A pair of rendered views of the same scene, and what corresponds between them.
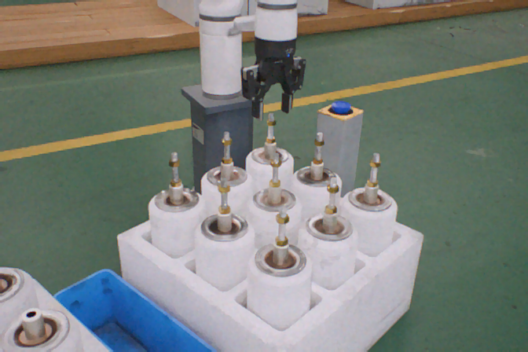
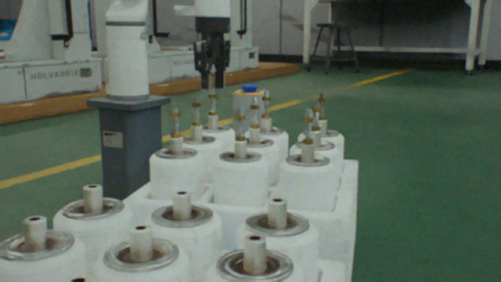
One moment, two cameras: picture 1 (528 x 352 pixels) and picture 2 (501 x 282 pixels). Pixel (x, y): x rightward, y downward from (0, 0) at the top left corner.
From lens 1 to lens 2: 58 cm
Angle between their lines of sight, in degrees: 31
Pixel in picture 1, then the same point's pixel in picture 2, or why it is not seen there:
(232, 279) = (260, 199)
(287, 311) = (328, 198)
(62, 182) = not seen: outside the picture
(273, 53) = (219, 27)
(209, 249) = (242, 170)
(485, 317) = (407, 227)
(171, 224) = (185, 169)
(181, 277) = (217, 207)
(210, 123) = (131, 123)
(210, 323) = not seen: hidden behind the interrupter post
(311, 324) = (347, 205)
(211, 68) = (126, 70)
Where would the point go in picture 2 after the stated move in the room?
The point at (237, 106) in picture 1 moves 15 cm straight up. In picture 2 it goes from (154, 103) to (152, 39)
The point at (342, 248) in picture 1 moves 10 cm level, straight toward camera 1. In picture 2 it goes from (337, 153) to (365, 167)
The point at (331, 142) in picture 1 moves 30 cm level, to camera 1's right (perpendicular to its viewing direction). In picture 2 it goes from (249, 118) to (348, 109)
